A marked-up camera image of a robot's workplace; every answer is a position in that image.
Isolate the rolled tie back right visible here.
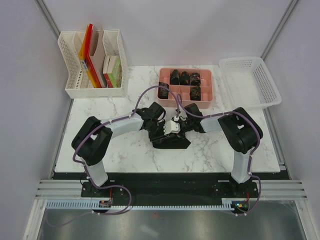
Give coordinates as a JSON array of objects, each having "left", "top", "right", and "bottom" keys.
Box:
[{"left": 190, "top": 72, "right": 201, "bottom": 86}]

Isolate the rolled tie back middle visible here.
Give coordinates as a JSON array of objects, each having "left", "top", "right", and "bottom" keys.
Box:
[{"left": 180, "top": 71, "right": 190, "bottom": 86}]

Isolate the cream desktop file organizer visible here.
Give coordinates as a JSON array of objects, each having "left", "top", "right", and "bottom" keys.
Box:
[{"left": 58, "top": 24, "right": 129, "bottom": 99}]

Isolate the beige cardboard folder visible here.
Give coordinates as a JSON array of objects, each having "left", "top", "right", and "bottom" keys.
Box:
[{"left": 90, "top": 26, "right": 108, "bottom": 88}]

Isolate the aluminium frame rail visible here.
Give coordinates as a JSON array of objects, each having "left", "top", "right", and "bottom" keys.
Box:
[{"left": 35, "top": 180, "right": 307, "bottom": 201}]

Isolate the pink compartment tray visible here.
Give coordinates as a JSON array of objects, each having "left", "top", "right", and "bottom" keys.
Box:
[{"left": 158, "top": 67, "right": 215, "bottom": 109}]

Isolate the rolled tie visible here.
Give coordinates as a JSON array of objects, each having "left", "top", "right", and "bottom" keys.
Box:
[
  {"left": 169, "top": 69, "right": 180, "bottom": 85},
  {"left": 180, "top": 71, "right": 190, "bottom": 86},
  {"left": 190, "top": 72, "right": 201, "bottom": 86},
  {"left": 189, "top": 86, "right": 201, "bottom": 101}
]

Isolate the white plastic basket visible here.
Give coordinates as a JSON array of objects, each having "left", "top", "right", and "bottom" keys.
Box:
[{"left": 218, "top": 56, "right": 282, "bottom": 110}]

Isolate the long black necktie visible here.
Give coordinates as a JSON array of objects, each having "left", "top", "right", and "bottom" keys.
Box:
[{"left": 154, "top": 133, "right": 191, "bottom": 150}]

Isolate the cream paperback book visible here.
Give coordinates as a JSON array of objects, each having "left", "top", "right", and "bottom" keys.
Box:
[{"left": 103, "top": 55, "right": 117, "bottom": 74}]

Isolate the purple cable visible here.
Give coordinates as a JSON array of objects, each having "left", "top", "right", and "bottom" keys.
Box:
[
  {"left": 46, "top": 85, "right": 181, "bottom": 228},
  {"left": 175, "top": 93, "right": 263, "bottom": 217}
]

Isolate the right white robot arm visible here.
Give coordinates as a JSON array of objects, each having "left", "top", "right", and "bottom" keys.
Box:
[{"left": 180, "top": 103, "right": 263, "bottom": 198}]

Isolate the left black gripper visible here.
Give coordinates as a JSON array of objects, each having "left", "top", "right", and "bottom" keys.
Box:
[{"left": 145, "top": 122, "right": 170, "bottom": 147}]

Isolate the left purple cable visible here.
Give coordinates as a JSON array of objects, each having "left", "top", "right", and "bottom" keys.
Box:
[{"left": 46, "top": 85, "right": 181, "bottom": 228}]

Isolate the rolled tie front right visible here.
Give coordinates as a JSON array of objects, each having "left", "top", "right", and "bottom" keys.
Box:
[{"left": 189, "top": 86, "right": 201, "bottom": 101}]

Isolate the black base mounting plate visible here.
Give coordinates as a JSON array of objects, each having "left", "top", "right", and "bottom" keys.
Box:
[{"left": 81, "top": 173, "right": 256, "bottom": 205}]

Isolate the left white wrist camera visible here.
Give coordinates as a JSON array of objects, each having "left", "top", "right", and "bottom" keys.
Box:
[{"left": 163, "top": 116, "right": 181, "bottom": 135}]

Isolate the white slotted cable duct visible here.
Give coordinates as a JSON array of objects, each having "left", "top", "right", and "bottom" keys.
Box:
[{"left": 45, "top": 198, "right": 248, "bottom": 211}]

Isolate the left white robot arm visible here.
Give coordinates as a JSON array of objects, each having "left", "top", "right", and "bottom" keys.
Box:
[{"left": 71, "top": 102, "right": 166, "bottom": 197}]

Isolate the red orange folder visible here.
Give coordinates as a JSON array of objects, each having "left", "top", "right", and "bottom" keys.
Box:
[{"left": 78, "top": 23, "right": 102, "bottom": 88}]

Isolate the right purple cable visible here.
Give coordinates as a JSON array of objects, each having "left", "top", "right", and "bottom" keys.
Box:
[{"left": 175, "top": 93, "right": 263, "bottom": 217}]

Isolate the rolled tie back left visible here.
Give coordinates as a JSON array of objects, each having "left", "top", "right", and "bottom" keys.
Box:
[{"left": 169, "top": 69, "right": 180, "bottom": 85}]

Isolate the rolled tie floral left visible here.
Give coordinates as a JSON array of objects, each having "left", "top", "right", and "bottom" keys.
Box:
[{"left": 158, "top": 82, "right": 169, "bottom": 100}]

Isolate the green book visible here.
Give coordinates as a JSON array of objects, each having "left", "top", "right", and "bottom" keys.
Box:
[{"left": 107, "top": 56, "right": 122, "bottom": 88}]

